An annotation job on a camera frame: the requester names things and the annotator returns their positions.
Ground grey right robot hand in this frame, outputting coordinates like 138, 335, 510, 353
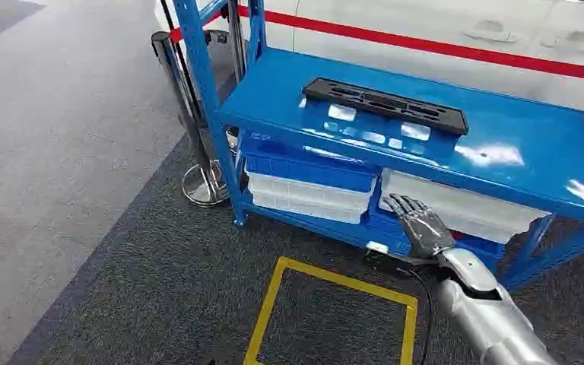
383, 193, 455, 259

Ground black plastic slotted tray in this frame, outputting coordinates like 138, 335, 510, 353
303, 77, 470, 136

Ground white plastic crate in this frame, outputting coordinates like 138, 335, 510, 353
246, 172, 376, 211
251, 193, 370, 226
378, 168, 551, 246

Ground blue metal shelf cart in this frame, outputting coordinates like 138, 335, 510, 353
170, 0, 584, 292

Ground blue plastic crate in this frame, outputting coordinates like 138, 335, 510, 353
243, 153, 379, 194

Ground red barrier belt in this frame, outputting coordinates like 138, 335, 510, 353
170, 5, 584, 84

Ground black cable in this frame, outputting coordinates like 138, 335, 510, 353
398, 267, 434, 365

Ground chrome stanchion post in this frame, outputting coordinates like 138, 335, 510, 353
151, 30, 233, 208

